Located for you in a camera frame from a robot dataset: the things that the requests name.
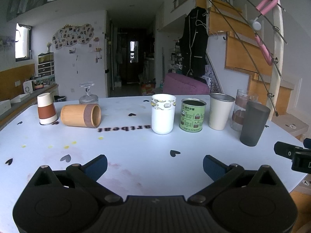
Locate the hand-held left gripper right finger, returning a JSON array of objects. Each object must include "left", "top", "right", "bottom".
[{"left": 187, "top": 154, "right": 283, "bottom": 206}]

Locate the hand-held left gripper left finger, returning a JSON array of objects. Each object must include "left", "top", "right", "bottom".
[{"left": 30, "top": 154, "right": 123, "bottom": 204}]

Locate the bamboo cup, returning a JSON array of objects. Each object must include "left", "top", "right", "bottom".
[{"left": 60, "top": 103, "right": 102, "bottom": 128}]

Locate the dark grey cup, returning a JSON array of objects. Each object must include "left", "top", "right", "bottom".
[{"left": 239, "top": 101, "right": 271, "bottom": 147}]

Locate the cream metal cup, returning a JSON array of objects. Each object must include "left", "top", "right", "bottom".
[{"left": 209, "top": 93, "right": 236, "bottom": 131}]

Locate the glass cup with brown sleeve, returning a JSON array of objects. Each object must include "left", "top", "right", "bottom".
[{"left": 230, "top": 89, "right": 259, "bottom": 132}]

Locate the white cup with printed rim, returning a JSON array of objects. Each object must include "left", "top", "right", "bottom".
[{"left": 151, "top": 94, "right": 177, "bottom": 135}]

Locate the brown and white paper cup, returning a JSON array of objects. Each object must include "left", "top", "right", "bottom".
[{"left": 37, "top": 93, "right": 59, "bottom": 126}]

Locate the beige printed box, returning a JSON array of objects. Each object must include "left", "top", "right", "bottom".
[{"left": 272, "top": 114, "right": 309, "bottom": 139}]

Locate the green tin can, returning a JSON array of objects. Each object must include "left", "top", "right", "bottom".
[{"left": 179, "top": 98, "right": 207, "bottom": 132}]

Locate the clear glass goblet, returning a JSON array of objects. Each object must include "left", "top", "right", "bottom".
[{"left": 78, "top": 82, "right": 99, "bottom": 105}]

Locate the purple sofa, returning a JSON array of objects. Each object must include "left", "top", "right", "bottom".
[{"left": 162, "top": 73, "right": 211, "bottom": 95}]

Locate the colourful carton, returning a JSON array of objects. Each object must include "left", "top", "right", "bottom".
[{"left": 141, "top": 82, "right": 156, "bottom": 96}]

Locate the pink foam tube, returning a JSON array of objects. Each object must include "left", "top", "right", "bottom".
[
  {"left": 254, "top": 36, "right": 274, "bottom": 66},
  {"left": 255, "top": 0, "right": 279, "bottom": 15}
]

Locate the white tray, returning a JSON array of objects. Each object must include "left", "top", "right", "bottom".
[{"left": 11, "top": 93, "right": 31, "bottom": 104}]

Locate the wooden staircase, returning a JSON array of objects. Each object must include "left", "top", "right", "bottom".
[{"left": 195, "top": 0, "right": 296, "bottom": 117}]

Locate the white storage box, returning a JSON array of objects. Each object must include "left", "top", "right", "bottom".
[{"left": 0, "top": 100, "right": 11, "bottom": 114}]

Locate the small drawer organizer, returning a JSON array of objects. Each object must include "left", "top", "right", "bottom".
[{"left": 38, "top": 62, "right": 55, "bottom": 78}]

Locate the door with glass pane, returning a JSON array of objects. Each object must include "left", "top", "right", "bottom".
[{"left": 130, "top": 41, "right": 139, "bottom": 64}]

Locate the glass tank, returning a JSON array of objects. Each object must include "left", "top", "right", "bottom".
[{"left": 38, "top": 53, "right": 54, "bottom": 63}]

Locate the black hanging coat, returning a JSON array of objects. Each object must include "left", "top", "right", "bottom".
[{"left": 179, "top": 7, "right": 210, "bottom": 77}]

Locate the window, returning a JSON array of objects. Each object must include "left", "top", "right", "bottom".
[{"left": 16, "top": 23, "right": 32, "bottom": 62}]

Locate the white railing post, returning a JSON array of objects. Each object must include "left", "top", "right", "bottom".
[{"left": 267, "top": 0, "right": 285, "bottom": 108}]

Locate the wooden wall panel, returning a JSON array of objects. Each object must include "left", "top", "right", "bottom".
[{"left": 0, "top": 63, "right": 36, "bottom": 102}]

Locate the photo wall collage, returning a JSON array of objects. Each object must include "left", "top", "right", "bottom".
[{"left": 53, "top": 23, "right": 94, "bottom": 50}]

